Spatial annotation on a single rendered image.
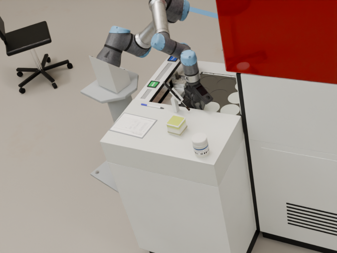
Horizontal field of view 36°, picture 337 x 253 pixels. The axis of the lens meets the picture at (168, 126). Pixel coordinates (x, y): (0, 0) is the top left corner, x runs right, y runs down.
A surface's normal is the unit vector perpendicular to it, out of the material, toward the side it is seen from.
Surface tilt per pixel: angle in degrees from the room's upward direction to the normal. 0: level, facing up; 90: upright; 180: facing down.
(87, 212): 0
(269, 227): 90
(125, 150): 90
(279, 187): 90
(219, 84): 0
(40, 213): 0
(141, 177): 90
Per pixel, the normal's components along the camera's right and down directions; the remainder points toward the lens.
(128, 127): -0.19, -0.75
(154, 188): -0.44, 0.64
